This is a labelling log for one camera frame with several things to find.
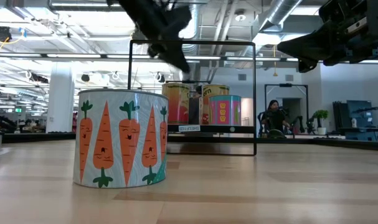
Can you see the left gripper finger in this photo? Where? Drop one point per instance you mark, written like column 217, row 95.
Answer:
column 177, row 54
column 155, row 50

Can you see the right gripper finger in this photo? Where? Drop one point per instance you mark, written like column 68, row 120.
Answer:
column 305, row 66
column 313, row 46

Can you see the orange red labelled tin can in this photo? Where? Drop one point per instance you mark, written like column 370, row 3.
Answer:
column 176, row 105

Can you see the yellow corn tin can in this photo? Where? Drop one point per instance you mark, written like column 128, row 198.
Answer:
column 215, row 90

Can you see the carrot print tin can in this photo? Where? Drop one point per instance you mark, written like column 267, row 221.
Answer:
column 120, row 140

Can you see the green plant in white pot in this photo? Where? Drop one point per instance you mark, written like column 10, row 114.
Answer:
column 321, row 116

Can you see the person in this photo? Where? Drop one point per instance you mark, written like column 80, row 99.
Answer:
column 274, row 118

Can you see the teal pink labelled tin can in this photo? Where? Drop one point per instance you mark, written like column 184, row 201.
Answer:
column 225, row 110

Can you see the white bottle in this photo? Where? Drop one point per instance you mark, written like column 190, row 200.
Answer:
column 353, row 123

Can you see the dark workstation desk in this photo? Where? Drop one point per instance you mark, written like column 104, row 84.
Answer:
column 363, row 124

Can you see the white column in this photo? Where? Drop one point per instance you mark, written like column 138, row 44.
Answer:
column 60, row 99

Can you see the black background rig frame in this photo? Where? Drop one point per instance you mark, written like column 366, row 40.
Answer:
column 285, row 85

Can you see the silver ventilation duct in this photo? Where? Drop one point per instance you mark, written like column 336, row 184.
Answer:
column 279, row 12

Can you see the wooden shelf with black frame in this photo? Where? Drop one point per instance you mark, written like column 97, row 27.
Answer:
column 213, row 128

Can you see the black aluminium table frame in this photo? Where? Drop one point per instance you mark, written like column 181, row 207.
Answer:
column 36, row 137

